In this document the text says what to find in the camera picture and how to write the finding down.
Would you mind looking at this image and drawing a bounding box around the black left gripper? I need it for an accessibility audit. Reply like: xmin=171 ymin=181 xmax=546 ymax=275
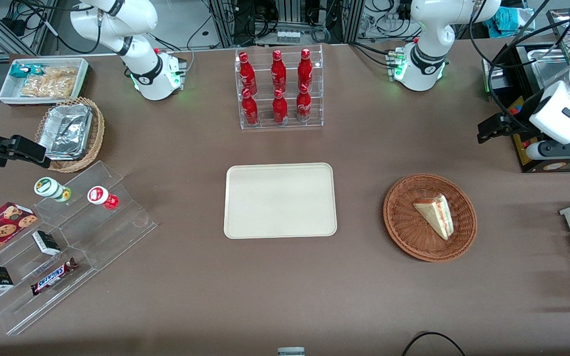
xmin=477 ymin=112 xmax=531 ymax=145

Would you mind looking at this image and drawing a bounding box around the triangular sandwich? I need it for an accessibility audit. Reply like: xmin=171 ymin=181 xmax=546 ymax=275
xmin=412 ymin=194 xmax=452 ymax=241

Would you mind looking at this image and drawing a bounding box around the tan oval wicker basket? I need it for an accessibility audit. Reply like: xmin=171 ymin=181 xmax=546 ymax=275
xmin=35 ymin=97 xmax=105 ymax=174

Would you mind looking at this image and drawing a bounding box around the brown round wicker basket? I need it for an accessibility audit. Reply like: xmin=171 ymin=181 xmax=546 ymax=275
xmin=383 ymin=174 xmax=477 ymax=263

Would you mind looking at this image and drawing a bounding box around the beige plastic tray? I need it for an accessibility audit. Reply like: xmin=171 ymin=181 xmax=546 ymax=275
xmin=224 ymin=163 xmax=338 ymax=239

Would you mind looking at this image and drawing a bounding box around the black food warmer appliance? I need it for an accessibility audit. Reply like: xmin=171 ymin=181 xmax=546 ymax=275
xmin=482 ymin=9 xmax=570 ymax=174

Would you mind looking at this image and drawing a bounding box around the green lid yogurt cup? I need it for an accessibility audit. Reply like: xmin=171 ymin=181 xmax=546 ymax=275
xmin=34 ymin=177 xmax=72 ymax=203

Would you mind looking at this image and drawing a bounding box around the aluminium foil container stack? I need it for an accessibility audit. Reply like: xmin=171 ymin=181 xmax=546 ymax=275
xmin=38 ymin=103 xmax=94 ymax=162

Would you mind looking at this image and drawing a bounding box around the white rectangular plastic bin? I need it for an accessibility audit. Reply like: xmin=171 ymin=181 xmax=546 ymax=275
xmin=0 ymin=57 xmax=90 ymax=106

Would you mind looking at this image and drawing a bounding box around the clear bag of chips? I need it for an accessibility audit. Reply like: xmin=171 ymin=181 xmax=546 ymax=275
xmin=20 ymin=67 xmax=79 ymax=99

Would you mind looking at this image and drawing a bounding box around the steel warmer pan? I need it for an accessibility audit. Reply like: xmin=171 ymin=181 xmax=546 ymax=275
xmin=515 ymin=44 xmax=570 ymax=90

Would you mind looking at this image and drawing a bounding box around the teal snack packet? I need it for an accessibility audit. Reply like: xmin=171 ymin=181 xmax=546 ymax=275
xmin=9 ymin=63 xmax=48 ymax=79

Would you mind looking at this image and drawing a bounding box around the red lid yogurt cup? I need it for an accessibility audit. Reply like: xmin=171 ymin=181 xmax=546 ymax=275
xmin=87 ymin=186 xmax=120 ymax=211

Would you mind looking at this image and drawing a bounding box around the teal plastic bag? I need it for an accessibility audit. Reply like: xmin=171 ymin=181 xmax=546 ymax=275
xmin=484 ymin=7 xmax=536 ymax=38

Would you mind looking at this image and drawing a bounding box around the Snickers chocolate bar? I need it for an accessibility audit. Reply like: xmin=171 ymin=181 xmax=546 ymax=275
xmin=30 ymin=258 xmax=79 ymax=297

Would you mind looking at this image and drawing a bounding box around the clear acrylic stepped shelf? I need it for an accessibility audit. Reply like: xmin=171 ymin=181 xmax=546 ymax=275
xmin=0 ymin=160 xmax=158 ymax=337

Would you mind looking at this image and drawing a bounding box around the clear acrylic bottle rack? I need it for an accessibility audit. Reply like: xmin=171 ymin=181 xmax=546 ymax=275
xmin=235 ymin=44 xmax=324 ymax=131

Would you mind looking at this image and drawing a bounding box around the red cola bottle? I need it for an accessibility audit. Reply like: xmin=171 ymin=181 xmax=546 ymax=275
xmin=298 ymin=48 xmax=314 ymax=90
xmin=296 ymin=83 xmax=312 ymax=122
xmin=271 ymin=49 xmax=287 ymax=92
xmin=241 ymin=88 xmax=260 ymax=126
xmin=238 ymin=52 xmax=258 ymax=95
xmin=272 ymin=89 xmax=289 ymax=125

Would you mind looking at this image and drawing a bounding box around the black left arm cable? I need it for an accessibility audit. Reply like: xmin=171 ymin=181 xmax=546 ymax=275
xmin=468 ymin=0 xmax=570 ymax=130

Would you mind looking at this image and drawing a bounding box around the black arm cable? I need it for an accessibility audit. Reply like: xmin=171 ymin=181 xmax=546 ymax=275
xmin=468 ymin=0 xmax=570 ymax=130
xmin=14 ymin=0 xmax=135 ymax=56

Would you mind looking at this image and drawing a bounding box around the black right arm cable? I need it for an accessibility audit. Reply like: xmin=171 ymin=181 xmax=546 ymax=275
xmin=14 ymin=0 xmax=135 ymax=56

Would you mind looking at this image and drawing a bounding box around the black floor cable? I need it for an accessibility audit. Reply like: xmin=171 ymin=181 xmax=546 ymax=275
xmin=402 ymin=331 xmax=466 ymax=356

